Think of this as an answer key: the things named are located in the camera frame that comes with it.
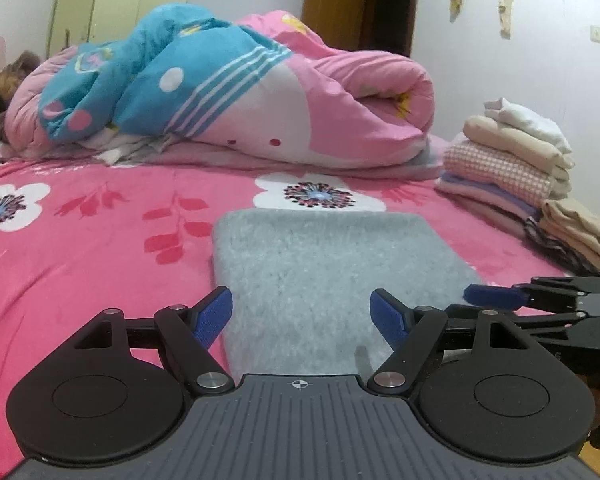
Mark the grey hoodie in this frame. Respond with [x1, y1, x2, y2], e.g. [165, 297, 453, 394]
[211, 210, 486, 377]

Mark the wall hook rack with cloths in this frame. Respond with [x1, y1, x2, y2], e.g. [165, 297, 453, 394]
[449, 0, 514, 39]

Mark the white crumpled sheet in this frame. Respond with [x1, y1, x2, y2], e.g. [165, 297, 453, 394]
[80, 127, 186, 167]

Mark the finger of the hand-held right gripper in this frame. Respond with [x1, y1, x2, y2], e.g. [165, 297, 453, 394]
[463, 275, 600, 312]
[445, 304, 589, 348]

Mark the white folded cloth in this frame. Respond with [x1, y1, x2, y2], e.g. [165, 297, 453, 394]
[484, 97, 574, 154]

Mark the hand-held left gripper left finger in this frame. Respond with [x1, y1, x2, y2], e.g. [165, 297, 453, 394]
[72, 286, 234, 395]

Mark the dark striped folded cloth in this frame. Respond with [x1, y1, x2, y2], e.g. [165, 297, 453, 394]
[522, 216, 600, 279]

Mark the pale yellow wardrobe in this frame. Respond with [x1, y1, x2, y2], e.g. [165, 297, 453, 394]
[46, 0, 197, 57]

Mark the pink and blue quilt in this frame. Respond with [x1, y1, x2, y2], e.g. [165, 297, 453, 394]
[2, 4, 437, 172]

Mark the pink floral blanket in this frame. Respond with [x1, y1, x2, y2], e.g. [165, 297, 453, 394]
[0, 147, 576, 476]

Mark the brown wooden door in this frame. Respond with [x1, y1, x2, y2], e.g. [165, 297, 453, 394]
[301, 0, 422, 58]

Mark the peach folded cloth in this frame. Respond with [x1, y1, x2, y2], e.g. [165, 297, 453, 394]
[462, 115, 577, 197]

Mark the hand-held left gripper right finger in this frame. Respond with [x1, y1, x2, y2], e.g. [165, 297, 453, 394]
[369, 288, 537, 395]

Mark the lavender folded cloth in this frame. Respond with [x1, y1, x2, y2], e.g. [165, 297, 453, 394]
[434, 172, 542, 221]

